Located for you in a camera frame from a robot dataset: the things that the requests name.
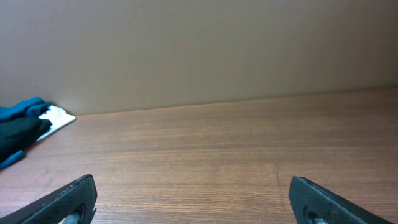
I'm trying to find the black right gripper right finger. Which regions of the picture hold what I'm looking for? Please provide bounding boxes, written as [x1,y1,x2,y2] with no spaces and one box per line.
[289,176,392,224]

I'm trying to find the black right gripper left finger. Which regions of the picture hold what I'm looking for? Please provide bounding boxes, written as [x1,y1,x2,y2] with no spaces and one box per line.
[1,174,98,224]

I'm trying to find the black shorts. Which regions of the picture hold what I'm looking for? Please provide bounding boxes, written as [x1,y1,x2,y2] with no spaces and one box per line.
[1,118,52,162]

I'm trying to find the white garment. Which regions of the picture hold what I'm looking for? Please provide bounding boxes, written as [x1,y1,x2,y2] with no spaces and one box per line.
[37,106,76,141]

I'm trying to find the blue garment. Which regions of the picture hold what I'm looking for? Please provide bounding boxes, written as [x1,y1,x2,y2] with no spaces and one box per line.
[1,97,53,169]

